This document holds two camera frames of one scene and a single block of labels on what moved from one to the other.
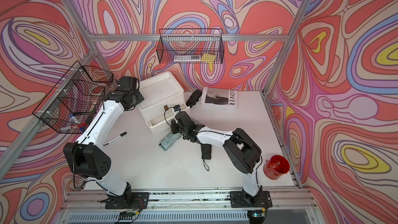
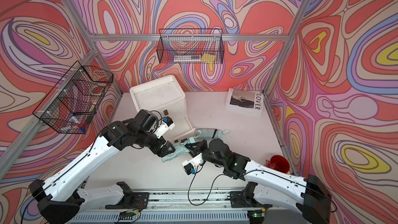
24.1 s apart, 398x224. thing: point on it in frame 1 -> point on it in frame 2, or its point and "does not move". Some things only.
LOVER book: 219,96 -> 251,101
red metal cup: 276,167 does not move
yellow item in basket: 209,58 does not move
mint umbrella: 169,140 -> 180,148
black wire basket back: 190,45 does not move
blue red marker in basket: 81,125 does not move
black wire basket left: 72,103 does not move
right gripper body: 176,128 -> 208,155
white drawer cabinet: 164,97 does not move
